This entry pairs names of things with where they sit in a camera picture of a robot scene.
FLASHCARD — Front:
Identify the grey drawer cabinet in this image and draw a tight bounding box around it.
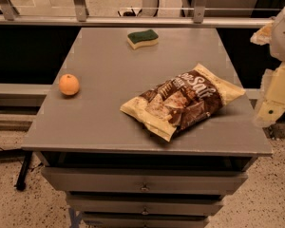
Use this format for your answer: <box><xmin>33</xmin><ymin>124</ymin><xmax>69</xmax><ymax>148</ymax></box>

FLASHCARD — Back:
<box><xmin>24</xmin><ymin>28</ymin><xmax>272</xmax><ymax>228</ymax></box>

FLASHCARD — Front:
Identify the metal window railing frame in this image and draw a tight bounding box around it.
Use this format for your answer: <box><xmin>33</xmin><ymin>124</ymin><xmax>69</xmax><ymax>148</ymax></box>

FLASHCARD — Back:
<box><xmin>0</xmin><ymin>0</ymin><xmax>274</xmax><ymax>29</ymax></box>

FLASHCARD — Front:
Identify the brown chips bag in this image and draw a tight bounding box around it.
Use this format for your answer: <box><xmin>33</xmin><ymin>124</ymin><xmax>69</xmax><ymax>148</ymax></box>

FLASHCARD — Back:
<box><xmin>120</xmin><ymin>64</ymin><xmax>245</xmax><ymax>142</ymax></box>

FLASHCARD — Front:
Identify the grey drawer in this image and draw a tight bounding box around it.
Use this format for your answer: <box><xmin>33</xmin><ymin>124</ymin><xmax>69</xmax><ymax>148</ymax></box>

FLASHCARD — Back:
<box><xmin>82</xmin><ymin>212</ymin><xmax>209</xmax><ymax>228</ymax></box>
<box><xmin>66</xmin><ymin>194</ymin><xmax>222</xmax><ymax>217</ymax></box>
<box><xmin>42</xmin><ymin>167</ymin><xmax>248</xmax><ymax>195</ymax></box>

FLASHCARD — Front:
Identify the bottom grey drawer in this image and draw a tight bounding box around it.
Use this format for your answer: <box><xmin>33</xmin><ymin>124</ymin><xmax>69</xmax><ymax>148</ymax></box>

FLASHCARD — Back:
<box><xmin>82</xmin><ymin>212</ymin><xmax>209</xmax><ymax>228</ymax></box>

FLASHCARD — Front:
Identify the black stand leg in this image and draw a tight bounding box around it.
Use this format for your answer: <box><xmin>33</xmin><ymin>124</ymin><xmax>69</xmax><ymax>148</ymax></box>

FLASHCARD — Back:
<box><xmin>15</xmin><ymin>151</ymin><xmax>32</xmax><ymax>191</ymax></box>

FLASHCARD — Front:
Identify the orange fruit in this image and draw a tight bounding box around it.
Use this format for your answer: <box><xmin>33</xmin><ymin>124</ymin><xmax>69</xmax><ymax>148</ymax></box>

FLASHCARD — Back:
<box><xmin>59</xmin><ymin>74</ymin><xmax>80</xmax><ymax>96</ymax></box>

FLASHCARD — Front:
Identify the middle grey drawer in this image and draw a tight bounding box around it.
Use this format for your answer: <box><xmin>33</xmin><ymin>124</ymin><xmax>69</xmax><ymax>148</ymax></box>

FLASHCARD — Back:
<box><xmin>66</xmin><ymin>194</ymin><xmax>222</xmax><ymax>217</ymax></box>

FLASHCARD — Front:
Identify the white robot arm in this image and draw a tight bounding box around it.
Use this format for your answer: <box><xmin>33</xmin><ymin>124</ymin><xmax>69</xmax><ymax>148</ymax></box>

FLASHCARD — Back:
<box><xmin>250</xmin><ymin>7</ymin><xmax>285</xmax><ymax>127</ymax></box>

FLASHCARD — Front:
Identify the top grey drawer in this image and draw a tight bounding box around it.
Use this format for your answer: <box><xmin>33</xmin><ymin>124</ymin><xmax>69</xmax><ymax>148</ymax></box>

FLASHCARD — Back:
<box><xmin>42</xmin><ymin>167</ymin><xmax>248</xmax><ymax>195</ymax></box>

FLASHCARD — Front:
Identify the green and yellow sponge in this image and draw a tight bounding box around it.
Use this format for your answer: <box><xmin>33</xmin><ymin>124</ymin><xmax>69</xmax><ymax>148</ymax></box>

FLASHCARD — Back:
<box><xmin>127</xmin><ymin>29</ymin><xmax>159</xmax><ymax>49</ymax></box>

